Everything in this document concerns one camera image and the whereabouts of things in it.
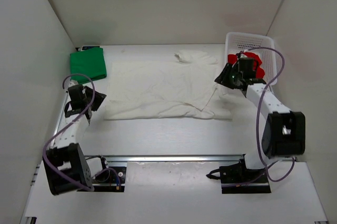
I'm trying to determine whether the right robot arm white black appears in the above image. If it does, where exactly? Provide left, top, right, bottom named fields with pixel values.
left=215, top=57, right=305, bottom=182

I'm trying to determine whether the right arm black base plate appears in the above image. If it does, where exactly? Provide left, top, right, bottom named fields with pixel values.
left=206, top=163, right=271, bottom=194

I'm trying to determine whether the white plastic basket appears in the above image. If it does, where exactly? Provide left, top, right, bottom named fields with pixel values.
left=224, top=32, right=277, bottom=82

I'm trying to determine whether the aluminium rail front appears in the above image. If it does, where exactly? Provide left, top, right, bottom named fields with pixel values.
left=104, top=155, right=242, bottom=162

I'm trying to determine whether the green t shirt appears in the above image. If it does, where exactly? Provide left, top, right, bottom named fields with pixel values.
left=70, top=47, right=107, bottom=84

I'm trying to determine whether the white t shirt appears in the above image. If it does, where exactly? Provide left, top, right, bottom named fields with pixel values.
left=104, top=50, right=232, bottom=120

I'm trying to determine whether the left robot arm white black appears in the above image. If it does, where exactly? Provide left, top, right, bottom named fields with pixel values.
left=44, top=83, right=111, bottom=196

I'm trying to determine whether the red t shirt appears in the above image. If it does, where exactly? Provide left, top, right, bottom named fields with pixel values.
left=227, top=52, right=265, bottom=79

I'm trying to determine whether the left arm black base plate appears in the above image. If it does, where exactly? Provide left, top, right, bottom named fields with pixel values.
left=93, top=162, right=127, bottom=193

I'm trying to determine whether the blue label sticker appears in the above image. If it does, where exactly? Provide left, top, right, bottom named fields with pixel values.
left=81, top=46, right=100, bottom=51

